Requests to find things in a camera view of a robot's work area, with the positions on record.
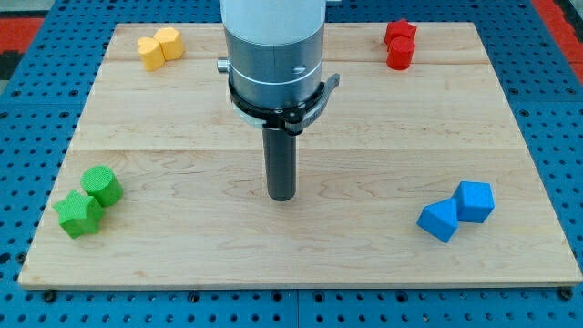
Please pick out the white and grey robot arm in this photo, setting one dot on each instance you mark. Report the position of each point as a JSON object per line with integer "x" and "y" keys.
{"x": 274, "y": 54}

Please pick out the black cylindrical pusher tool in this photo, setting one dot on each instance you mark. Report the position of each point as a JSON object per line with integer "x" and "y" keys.
{"x": 280, "y": 163}

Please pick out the light wooden board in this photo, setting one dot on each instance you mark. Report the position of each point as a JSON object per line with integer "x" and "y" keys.
{"x": 195, "y": 212}

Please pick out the red cylinder block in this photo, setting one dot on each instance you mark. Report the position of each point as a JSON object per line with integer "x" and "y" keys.
{"x": 400, "y": 53}

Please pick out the blue triangular block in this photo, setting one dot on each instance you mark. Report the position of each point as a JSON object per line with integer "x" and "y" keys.
{"x": 440, "y": 219}

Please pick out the yellow hexagon block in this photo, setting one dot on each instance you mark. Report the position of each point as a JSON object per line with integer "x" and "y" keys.
{"x": 171, "y": 43}

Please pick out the red star block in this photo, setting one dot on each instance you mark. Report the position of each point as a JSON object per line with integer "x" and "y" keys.
{"x": 400, "y": 28}

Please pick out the yellow heart block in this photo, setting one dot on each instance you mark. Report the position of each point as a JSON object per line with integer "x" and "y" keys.
{"x": 151, "y": 54}

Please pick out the blue cube block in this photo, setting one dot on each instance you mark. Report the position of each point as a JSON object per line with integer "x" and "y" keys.
{"x": 474, "y": 201}

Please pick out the green cylinder block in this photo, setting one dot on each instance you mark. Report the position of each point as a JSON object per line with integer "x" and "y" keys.
{"x": 101, "y": 183}

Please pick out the green star block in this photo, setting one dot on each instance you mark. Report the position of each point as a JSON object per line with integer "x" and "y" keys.
{"x": 79, "y": 214}

